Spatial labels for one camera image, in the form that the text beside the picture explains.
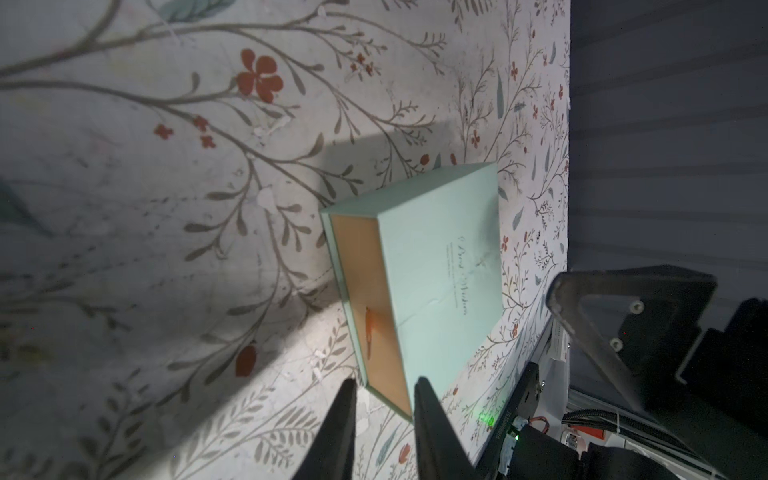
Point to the mint green drawer jewelry box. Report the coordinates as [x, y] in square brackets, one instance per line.
[418, 268]

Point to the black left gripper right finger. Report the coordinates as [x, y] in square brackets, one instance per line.
[439, 452]

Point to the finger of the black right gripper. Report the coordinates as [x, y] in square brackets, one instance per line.
[636, 326]

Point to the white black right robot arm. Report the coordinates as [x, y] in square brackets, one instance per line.
[717, 403]

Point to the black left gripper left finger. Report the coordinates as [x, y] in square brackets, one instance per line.
[332, 453]

